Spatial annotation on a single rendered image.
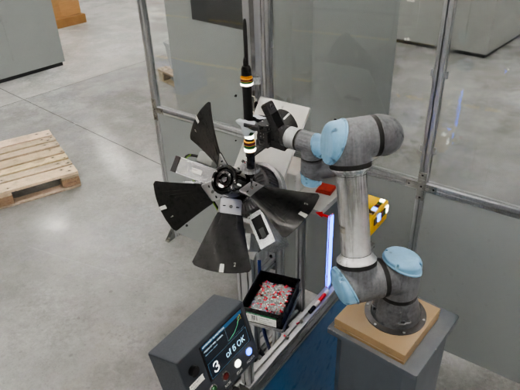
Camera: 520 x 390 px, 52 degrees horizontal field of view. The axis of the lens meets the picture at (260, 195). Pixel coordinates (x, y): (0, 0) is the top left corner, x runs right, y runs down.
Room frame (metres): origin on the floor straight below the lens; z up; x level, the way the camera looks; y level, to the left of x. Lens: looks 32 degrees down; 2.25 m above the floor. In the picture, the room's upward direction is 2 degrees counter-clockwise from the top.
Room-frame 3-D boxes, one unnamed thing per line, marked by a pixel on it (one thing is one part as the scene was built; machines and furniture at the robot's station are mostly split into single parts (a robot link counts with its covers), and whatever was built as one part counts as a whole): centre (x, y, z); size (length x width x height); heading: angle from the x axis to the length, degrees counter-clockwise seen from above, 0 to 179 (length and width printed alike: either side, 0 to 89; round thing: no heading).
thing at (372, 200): (1.78, -0.44, 1.02); 0.16 x 0.10 x 0.11; 143
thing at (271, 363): (1.46, -0.20, 0.82); 0.90 x 0.04 x 0.08; 143
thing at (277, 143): (1.69, -0.06, 1.45); 0.12 x 0.08 x 0.09; 51
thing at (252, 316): (1.50, -0.03, 0.85); 0.22 x 0.17 x 0.07; 158
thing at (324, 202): (2.26, -0.21, 0.85); 0.36 x 0.24 x 0.03; 53
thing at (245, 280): (1.92, 0.08, 0.46); 0.09 x 0.05 x 0.91; 53
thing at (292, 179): (2.33, -0.17, 0.92); 0.17 x 0.16 x 0.11; 143
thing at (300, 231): (2.26, -0.21, 0.42); 0.04 x 0.04 x 0.83; 53
